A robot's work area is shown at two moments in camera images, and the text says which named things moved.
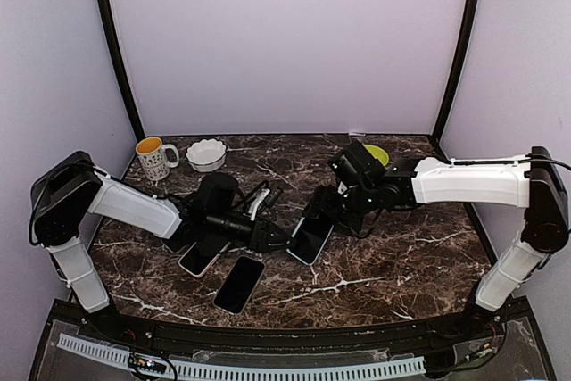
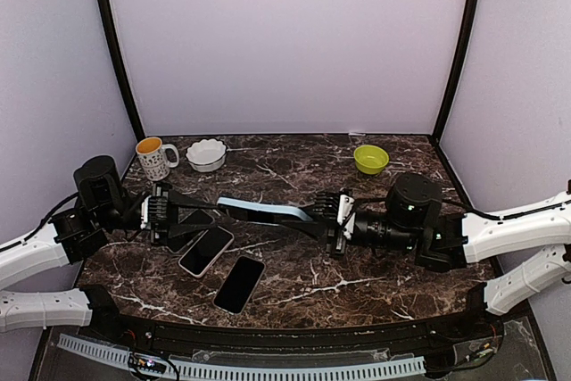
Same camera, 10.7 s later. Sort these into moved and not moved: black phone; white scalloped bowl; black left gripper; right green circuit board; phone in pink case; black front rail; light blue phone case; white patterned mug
Moved: black phone; black left gripper; light blue phone case
Not moved: right green circuit board; white patterned mug; black front rail; phone in pink case; white scalloped bowl
